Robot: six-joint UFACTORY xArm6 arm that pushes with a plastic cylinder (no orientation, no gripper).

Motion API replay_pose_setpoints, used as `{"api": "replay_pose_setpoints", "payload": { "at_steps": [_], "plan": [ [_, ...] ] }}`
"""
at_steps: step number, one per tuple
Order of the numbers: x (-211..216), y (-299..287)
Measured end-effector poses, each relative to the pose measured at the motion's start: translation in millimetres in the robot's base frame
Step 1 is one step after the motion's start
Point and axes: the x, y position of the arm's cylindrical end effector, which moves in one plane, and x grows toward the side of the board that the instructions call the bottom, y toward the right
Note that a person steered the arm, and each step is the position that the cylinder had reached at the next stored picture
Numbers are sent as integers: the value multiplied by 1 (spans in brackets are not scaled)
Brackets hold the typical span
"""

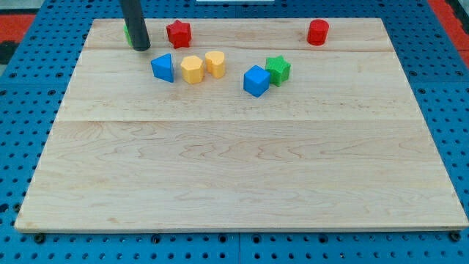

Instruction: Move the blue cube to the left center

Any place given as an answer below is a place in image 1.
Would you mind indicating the blue cube block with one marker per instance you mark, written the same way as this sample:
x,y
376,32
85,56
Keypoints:
x,y
256,81

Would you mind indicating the yellow heart block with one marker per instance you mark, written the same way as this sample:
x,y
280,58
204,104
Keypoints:
x,y
216,63

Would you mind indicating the yellow hexagon block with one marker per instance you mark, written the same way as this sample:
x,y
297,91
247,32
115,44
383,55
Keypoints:
x,y
192,68

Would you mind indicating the green star block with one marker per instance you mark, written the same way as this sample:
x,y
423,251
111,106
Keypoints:
x,y
279,70

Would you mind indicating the blue triangle block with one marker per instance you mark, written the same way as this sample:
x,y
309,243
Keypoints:
x,y
162,68

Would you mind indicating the light wooden board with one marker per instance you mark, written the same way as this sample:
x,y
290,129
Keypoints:
x,y
341,146

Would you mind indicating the red star block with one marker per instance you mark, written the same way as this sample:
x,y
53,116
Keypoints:
x,y
179,34

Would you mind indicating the red cylinder block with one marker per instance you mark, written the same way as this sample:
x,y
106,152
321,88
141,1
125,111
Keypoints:
x,y
318,31

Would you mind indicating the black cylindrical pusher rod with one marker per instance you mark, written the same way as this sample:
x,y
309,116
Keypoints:
x,y
134,19

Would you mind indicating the green block behind rod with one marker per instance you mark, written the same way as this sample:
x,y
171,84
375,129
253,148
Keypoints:
x,y
127,36

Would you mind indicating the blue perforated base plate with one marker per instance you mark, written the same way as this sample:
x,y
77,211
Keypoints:
x,y
36,79

